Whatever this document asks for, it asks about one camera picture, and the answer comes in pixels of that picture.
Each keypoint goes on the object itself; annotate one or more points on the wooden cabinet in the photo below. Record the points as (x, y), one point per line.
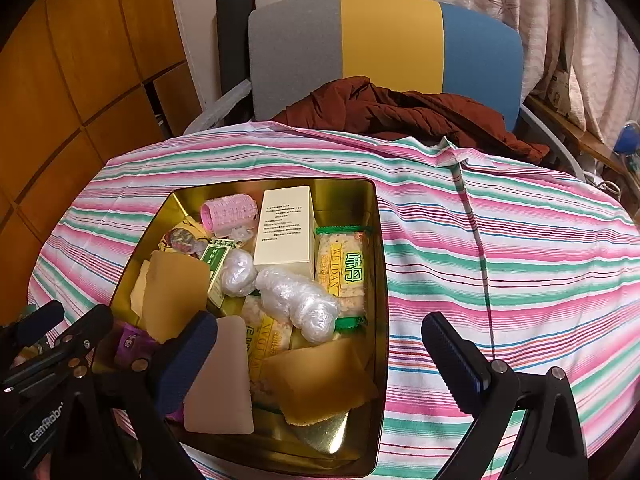
(75, 60)

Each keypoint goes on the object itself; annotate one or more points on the wooden side table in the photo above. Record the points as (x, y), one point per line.
(590, 145)

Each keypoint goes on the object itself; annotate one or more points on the grey yellow blue chair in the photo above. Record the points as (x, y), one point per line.
(390, 35)

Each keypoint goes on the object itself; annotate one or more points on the printed cardboard box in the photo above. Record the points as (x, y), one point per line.
(557, 90)

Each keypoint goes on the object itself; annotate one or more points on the purple plastic item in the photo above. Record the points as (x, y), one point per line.
(135, 345)

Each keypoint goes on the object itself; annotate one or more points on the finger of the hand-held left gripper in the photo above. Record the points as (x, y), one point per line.
(45, 316)
(95, 322)

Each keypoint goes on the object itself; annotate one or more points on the small green cracker packet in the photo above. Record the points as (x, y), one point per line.
(267, 345)

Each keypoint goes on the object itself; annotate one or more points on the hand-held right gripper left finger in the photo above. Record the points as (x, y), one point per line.
(190, 355)

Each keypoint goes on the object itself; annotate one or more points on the white sponge block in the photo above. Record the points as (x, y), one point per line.
(220, 385)

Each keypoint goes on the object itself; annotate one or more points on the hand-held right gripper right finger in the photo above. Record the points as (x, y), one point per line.
(450, 360)

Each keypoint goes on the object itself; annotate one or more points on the small green white box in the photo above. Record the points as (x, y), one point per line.
(217, 265)

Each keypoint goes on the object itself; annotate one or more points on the blue round object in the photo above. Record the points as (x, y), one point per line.
(627, 142)

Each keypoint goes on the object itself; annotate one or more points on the pink hair roller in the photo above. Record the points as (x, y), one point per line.
(227, 216)

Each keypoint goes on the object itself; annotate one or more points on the pink green striped tablecloth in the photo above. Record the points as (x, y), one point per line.
(475, 260)

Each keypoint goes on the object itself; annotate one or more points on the beige cardboard box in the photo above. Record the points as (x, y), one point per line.
(285, 230)

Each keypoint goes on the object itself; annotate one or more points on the large green cracker packet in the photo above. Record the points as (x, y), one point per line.
(345, 270)

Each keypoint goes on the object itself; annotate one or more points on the tan sponge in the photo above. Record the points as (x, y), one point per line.
(175, 295)
(139, 285)
(315, 380)

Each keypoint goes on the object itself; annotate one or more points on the black rolled mat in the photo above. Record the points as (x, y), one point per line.
(230, 45)

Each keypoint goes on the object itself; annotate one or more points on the gold tin box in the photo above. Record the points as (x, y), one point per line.
(320, 440)

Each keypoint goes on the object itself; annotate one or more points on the brown padded jacket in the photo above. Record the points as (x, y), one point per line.
(360, 105)

